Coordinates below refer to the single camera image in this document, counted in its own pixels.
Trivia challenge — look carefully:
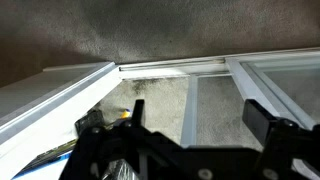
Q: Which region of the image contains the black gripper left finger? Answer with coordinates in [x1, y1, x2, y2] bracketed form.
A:
[59, 99, 161, 180]

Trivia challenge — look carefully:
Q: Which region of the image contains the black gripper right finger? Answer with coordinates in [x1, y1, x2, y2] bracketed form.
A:
[242, 99, 320, 180]

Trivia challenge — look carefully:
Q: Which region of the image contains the black plastic block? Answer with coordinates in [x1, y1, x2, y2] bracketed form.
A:
[74, 109, 105, 136]

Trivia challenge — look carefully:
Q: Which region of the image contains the blue edged dark panel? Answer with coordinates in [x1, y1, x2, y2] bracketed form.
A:
[13, 139, 79, 180]

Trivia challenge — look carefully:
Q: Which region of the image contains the grey screen door frame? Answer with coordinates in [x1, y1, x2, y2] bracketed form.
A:
[180, 70, 234, 148]

